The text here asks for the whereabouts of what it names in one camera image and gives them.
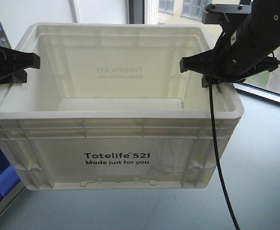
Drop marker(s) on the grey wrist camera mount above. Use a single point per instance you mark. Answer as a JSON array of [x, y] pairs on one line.
[[209, 16]]

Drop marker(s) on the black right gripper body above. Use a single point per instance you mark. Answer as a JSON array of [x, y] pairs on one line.
[[243, 50]]

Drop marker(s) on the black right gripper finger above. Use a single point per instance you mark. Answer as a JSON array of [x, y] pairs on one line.
[[208, 80], [202, 63]]

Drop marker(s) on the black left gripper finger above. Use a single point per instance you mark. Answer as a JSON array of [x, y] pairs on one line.
[[18, 77], [13, 60]]

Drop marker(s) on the white Totelife plastic bin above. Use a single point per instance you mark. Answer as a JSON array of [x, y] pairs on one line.
[[110, 109]]

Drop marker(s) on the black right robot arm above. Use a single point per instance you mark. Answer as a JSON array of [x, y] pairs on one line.
[[259, 9]]

